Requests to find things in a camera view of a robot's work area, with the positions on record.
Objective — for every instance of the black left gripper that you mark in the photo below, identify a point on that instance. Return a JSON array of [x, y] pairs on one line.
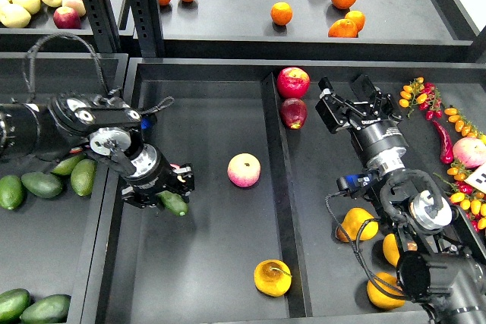
[[151, 174]]

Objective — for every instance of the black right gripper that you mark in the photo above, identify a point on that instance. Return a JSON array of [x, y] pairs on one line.
[[370, 140]]

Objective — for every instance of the dark green avocado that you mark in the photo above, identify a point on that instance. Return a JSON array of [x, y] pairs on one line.
[[173, 203]]

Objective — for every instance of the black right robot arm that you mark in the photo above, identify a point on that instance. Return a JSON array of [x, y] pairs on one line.
[[441, 263]]

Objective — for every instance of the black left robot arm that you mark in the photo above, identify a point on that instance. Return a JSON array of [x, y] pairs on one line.
[[103, 126]]

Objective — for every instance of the dark red apple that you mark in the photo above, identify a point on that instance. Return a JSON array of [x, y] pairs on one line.
[[293, 113]]

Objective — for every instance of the bright red apple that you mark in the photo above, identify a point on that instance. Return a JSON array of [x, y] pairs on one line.
[[292, 82]]

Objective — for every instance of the cherry tomato bunch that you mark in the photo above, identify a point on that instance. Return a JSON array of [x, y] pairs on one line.
[[422, 96]]

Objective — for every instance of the pink apple centre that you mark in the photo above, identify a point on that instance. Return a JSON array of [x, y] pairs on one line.
[[244, 170]]

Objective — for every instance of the pink apple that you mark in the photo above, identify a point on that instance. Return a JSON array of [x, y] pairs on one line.
[[470, 152], [244, 170]]

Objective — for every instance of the red chili pepper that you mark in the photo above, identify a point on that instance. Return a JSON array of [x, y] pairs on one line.
[[446, 146]]

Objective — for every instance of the black middle tray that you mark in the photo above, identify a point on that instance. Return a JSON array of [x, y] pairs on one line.
[[200, 268]]

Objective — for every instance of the black tray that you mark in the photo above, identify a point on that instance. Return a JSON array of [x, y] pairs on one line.
[[200, 268], [58, 246]]

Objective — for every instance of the black left tray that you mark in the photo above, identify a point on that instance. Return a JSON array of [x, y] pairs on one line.
[[58, 246]]

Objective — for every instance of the pink apple right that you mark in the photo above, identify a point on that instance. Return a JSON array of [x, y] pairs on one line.
[[470, 152]]

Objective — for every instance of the black upper shelf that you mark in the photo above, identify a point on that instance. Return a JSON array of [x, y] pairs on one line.
[[394, 30]]

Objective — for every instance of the red apple on shelf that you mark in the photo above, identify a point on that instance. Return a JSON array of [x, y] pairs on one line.
[[66, 18]]

